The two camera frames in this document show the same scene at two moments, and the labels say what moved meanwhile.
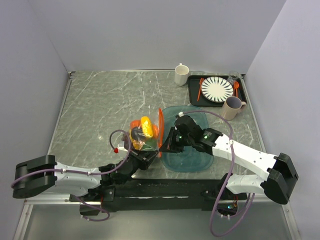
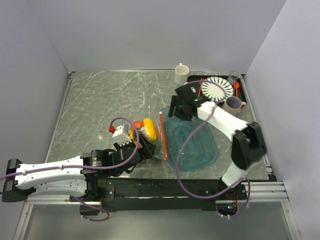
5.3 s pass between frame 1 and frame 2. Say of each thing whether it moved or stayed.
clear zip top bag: stayed
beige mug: stayed
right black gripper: moved
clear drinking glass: stayed
